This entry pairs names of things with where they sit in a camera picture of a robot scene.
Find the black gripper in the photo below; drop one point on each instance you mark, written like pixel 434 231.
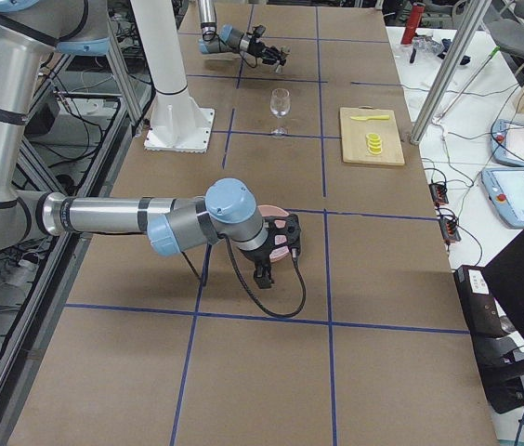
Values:
pixel 263 49
pixel 255 256

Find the steel cocktail jigger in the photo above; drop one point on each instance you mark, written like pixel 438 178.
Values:
pixel 284 53

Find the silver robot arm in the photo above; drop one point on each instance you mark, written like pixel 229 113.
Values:
pixel 32 30
pixel 229 39

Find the clear wine glass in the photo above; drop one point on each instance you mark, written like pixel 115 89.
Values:
pixel 280 105

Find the wooden cutting board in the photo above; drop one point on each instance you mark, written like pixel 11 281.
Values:
pixel 354 144

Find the yellow plastic knife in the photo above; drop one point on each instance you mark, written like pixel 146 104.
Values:
pixel 365 118

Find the lemon slice nearest knife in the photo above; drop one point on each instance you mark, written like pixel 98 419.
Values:
pixel 374 136

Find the red bottle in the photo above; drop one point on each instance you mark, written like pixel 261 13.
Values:
pixel 412 23

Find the black computer box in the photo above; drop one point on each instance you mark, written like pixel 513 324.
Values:
pixel 490 335

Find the far blue teach pendant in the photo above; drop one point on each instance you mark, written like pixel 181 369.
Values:
pixel 507 143

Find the blue teach pendant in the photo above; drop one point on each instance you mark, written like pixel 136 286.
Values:
pixel 505 189
pixel 507 143

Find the near blue teach pendant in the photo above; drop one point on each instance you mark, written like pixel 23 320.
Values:
pixel 505 189

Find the white camera pedestal column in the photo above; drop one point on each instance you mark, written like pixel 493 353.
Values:
pixel 177 123

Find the green handled reacher stick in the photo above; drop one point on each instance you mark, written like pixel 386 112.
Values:
pixel 437 119

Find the aluminium frame post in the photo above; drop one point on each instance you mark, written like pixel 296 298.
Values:
pixel 464 34

